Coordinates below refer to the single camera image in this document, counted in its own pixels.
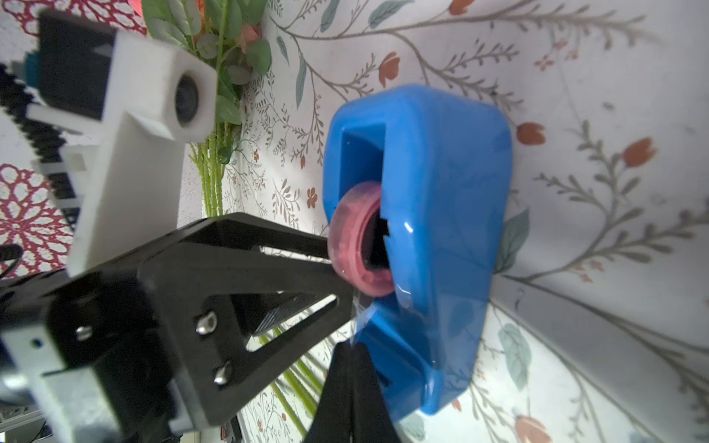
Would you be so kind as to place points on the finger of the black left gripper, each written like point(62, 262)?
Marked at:
point(238, 300)

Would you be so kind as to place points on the mixed pastel flower bouquet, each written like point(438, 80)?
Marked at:
point(226, 35)

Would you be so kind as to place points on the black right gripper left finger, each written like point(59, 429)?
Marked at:
point(333, 420)

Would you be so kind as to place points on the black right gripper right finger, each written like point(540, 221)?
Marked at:
point(371, 420)

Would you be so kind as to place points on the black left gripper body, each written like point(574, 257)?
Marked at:
point(86, 352)

